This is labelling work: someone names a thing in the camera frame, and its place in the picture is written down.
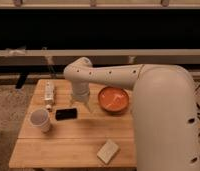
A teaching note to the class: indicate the orange ceramic bowl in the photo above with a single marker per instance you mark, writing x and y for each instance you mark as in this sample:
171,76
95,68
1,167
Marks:
114,100

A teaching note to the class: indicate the beige rectangular sponge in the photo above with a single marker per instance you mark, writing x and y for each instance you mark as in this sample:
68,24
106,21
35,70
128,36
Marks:
108,151

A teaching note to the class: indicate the white horizontal rail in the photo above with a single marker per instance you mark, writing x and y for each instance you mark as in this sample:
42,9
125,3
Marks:
130,52

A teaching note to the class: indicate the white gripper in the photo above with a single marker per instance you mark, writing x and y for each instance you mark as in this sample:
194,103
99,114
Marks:
81,93

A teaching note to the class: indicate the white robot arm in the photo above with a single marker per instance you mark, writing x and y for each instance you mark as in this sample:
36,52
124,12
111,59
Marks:
163,106

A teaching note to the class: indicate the white paper cup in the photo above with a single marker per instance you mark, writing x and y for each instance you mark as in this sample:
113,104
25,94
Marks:
40,119

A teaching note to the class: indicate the black smartphone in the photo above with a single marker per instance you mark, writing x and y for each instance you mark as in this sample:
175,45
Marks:
62,114

